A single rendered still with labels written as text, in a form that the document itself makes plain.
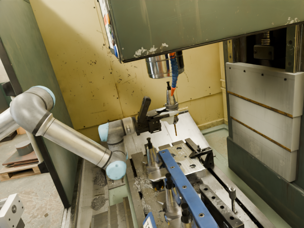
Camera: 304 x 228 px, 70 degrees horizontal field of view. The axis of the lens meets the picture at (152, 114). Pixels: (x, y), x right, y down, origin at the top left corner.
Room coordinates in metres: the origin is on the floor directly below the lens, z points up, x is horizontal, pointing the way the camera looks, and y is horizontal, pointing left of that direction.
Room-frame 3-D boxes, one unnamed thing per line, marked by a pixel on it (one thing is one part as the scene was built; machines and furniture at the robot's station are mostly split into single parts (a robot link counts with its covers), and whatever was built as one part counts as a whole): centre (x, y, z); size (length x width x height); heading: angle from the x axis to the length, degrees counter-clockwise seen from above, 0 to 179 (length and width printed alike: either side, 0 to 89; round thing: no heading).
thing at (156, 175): (0.61, 0.02, 1.21); 0.07 x 0.05 x 0.01; 100
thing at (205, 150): (1.02, -0.22, 0.97); 0.13 x 0.03 x 0.15; 100
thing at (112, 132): (0.88, 0.19, 1.29); 0.11 x 0.08 x 0.09; 100
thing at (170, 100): (0.93, -0.10, 1.38); 0.04 x 0.04 x 0.07
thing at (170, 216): (0.45, -0.01, 1.21); 0.06 x 0.06 x 0.03
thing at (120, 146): (0.86, 0.18, 1.19); 0.11 x 0.08 x 0.11; 3
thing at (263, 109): (1.01, -0.53, 1.16); 0.48 x 0.05 x 0.51; 10
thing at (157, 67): (0.93, -0.10, 1.54); 0.16 x 0.16 x 0.12
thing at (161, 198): (0.50, 0.00, 1.21); 0.07 x 0.05 x 0.01; 100
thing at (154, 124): (0.91, 0.03, 1.28); 0.12 x 0.08 x 0.09; 100
